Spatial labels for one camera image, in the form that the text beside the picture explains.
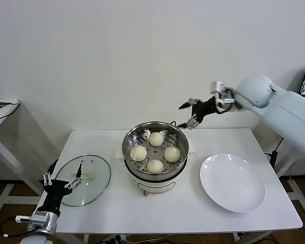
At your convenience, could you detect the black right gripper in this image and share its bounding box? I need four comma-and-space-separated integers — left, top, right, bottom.
177, 96, 221, 131

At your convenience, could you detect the white round plate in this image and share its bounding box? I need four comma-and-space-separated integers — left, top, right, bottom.
199, 152, 266, 213

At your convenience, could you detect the white side table with laptop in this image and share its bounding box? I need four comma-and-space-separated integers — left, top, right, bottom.
274, 137, 305, 217

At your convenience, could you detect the glass lid with white handle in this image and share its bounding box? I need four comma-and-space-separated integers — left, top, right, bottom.
54, 154, 111, 207

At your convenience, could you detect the perforated steel steamer basket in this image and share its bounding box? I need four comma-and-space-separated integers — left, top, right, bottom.
121, 121, 190, 180

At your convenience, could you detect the black cable with white plug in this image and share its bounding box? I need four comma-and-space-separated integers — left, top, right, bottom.
0, 216, 19, 238

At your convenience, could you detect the white power strip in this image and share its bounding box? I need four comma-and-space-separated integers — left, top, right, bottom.
105, 235, 128, 243

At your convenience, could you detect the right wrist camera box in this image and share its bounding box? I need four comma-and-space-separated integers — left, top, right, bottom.
209, 81, 236, 112

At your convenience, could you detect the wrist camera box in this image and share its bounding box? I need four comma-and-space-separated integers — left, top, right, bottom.
209, 81, 236, 112
15, 212, 51, 229

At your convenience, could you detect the white and black laptop cable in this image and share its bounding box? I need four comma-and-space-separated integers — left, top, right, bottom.
263, 138, 286, 170

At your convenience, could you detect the white steamed baozi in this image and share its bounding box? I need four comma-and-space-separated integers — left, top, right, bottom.
130, 145, 147, 162
164, 146, 181, 163
148, 131, 165, 147
146, 159, 165, 175

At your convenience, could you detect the white side table with adapter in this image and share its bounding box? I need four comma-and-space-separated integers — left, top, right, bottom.
0, 98, 45, 219

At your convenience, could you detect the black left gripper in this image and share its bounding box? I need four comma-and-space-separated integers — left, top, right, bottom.
37, 159, 83, 211

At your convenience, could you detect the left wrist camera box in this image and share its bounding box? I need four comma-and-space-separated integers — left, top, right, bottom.
15, 212, 51, 229

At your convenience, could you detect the white electric cooker base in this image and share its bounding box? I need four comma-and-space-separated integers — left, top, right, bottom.
124, 160, 188, 198

